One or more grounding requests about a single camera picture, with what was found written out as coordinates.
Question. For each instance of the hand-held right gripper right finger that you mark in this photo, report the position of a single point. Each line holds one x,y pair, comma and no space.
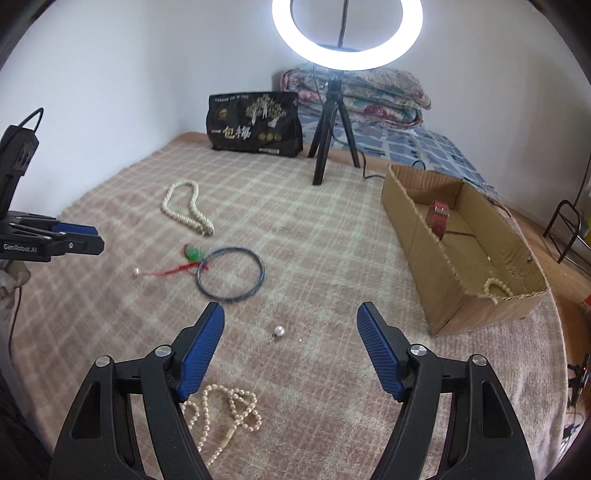
378,355

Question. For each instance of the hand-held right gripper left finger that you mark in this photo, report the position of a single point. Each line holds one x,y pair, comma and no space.
203,350

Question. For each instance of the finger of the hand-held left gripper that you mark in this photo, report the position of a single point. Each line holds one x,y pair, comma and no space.
83,245
74,229

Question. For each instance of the pearl earring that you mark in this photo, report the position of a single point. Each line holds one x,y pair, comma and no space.
279,330

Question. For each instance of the blue bangle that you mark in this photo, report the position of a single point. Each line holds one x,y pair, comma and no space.
256,286

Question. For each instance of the cardboard box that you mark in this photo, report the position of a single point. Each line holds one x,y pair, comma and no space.
443,286

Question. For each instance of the person's left hand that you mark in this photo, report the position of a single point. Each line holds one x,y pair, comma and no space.
11,284

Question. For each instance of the pink plaid blanket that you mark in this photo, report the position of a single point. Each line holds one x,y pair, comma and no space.
300,221

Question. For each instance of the small black floor stand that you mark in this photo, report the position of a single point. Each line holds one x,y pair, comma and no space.
579,378

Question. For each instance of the black printed bag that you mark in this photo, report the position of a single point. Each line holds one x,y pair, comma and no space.
254,124

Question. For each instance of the blue checked bedsheet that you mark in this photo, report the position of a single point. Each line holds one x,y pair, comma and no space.
415,147

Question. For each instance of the black tripod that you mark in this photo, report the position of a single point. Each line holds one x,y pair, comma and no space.
325,138

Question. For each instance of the black metal clothes rack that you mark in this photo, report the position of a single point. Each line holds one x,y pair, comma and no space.
565,230

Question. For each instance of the pink floral folded quilt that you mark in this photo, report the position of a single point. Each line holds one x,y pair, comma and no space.
383,87

